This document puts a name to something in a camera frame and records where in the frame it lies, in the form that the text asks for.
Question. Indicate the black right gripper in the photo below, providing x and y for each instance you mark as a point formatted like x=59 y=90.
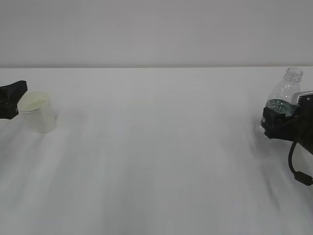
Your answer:
x=297 y=127

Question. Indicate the clear water bottle green label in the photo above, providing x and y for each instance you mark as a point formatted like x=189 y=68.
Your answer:
x=279 y=99

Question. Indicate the white paper cup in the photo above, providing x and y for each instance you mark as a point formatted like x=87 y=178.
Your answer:
x=35 y=108

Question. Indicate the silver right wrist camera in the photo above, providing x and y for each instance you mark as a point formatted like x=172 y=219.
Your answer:
x=303 y=99

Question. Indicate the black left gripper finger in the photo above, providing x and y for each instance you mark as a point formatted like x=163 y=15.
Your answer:
x=9 y=98

